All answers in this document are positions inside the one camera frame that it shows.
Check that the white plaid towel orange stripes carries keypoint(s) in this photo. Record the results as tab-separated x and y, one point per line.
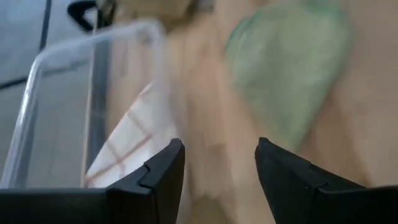
136	133

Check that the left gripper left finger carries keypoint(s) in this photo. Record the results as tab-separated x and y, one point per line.
155	186

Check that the light green towel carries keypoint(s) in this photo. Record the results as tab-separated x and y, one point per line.
286	68

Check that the clear plastic bin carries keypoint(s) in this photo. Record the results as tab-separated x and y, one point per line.
34	77

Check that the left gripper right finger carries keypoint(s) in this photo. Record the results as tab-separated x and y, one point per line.
289	186

